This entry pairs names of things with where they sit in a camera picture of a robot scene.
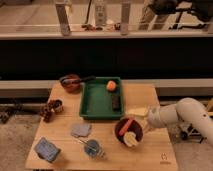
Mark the blue grey sponge block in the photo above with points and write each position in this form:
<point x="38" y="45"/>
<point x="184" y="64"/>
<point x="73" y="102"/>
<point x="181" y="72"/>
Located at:
<point x="46" y="150"/>

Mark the purple bowl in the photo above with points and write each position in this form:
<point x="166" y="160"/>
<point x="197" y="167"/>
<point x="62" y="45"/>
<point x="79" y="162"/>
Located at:
<point x="135" y="127"/>

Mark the grey cloth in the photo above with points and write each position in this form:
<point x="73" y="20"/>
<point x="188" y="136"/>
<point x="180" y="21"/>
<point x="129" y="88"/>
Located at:
<point x="81" y="129"/>

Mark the cream toy in bowl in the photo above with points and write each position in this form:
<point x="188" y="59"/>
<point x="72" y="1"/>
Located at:
<point x="130" y="139"/>

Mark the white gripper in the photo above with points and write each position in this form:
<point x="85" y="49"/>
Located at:
<point x="143" y="112"/>

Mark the green plastic tray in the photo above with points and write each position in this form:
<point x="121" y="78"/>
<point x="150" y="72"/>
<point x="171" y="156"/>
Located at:
<point x="96" y="100"/>

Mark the small metal cup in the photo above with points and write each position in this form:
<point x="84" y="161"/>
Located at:
<point x="58" y="106"/>

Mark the orange fruit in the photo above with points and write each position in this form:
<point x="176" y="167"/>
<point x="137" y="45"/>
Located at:
<point x="111" y="86"/>

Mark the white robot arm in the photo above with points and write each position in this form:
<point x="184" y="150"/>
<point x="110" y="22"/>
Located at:
<point x="187" y="110"/>

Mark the brown pot with handle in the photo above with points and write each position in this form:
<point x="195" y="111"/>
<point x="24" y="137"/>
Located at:
<point x="72" y="82"/>

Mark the blue glass cup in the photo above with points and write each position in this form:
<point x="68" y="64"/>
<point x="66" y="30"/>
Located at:
<point x="89" y="151"/>

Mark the metal spoon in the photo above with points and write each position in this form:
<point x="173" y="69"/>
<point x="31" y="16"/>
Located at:
<point x="86" y="144"/>

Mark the orange red pepper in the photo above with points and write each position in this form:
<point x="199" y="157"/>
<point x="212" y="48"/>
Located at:
<point x="125" y="127"/>

